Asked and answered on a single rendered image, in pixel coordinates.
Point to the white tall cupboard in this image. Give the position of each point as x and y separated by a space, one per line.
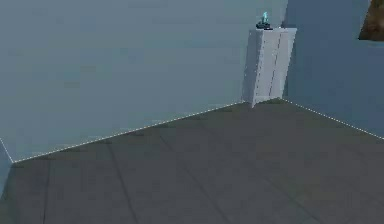
270 63

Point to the teal statuette on black base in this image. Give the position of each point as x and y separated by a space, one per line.
264 22

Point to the brown framed wall picture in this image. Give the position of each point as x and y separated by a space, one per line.
374 23

